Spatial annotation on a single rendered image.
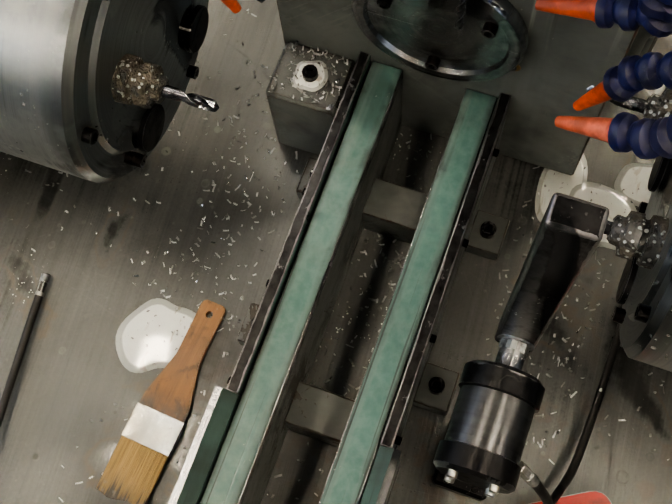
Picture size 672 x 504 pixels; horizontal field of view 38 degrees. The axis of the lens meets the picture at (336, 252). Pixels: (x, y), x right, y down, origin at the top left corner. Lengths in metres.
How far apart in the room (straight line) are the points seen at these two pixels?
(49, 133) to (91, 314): 0.29
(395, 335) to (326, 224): 0.12
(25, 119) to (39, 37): 0.07
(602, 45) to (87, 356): 0.55
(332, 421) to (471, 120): 0.30
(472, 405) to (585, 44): 0.30
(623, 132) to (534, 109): 0.36
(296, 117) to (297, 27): 0.09
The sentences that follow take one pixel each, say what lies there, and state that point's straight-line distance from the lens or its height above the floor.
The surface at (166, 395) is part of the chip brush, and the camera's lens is 0.95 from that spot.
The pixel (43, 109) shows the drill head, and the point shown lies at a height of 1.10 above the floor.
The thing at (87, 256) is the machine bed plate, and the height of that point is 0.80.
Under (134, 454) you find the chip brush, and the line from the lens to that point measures 0.95.
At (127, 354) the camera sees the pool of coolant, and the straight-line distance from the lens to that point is 0.98.
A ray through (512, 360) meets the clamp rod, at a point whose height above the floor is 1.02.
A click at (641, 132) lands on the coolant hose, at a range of 0.56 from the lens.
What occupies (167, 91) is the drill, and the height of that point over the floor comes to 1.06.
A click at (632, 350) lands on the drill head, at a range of 0.73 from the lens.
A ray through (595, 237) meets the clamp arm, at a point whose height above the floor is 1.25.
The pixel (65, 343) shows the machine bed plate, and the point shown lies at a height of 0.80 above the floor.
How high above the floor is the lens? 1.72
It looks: 71 degrees down
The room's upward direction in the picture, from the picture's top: 9 degrees counter-clockwise
